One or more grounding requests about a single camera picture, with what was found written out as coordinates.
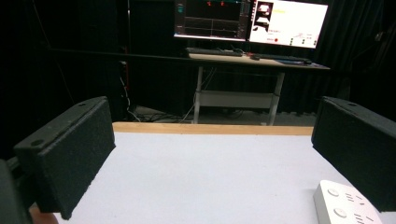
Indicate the black curtain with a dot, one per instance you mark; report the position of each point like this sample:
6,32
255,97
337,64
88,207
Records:
77,46

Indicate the white-screen computer monitor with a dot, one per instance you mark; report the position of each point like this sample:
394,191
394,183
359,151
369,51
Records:
288,22

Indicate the black computer mouse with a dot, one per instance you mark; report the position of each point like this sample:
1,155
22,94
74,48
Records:
307,62

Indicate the black horizontal metal bar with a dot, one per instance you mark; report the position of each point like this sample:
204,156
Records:
118,55

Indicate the black keyboard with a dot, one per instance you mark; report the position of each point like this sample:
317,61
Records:
214,51
283,58

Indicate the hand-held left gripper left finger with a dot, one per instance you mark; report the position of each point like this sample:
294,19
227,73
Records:
67,155

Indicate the dark-screen computer monitor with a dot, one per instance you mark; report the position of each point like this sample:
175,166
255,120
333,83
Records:
212,19

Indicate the wooden desk with metal legs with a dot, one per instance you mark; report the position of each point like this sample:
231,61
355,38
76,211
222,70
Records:
239,81

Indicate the white button box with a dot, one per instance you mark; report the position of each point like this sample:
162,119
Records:
342,205

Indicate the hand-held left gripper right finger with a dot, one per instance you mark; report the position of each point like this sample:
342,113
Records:
358,149

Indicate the small black desk device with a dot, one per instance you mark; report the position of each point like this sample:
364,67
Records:
255,57

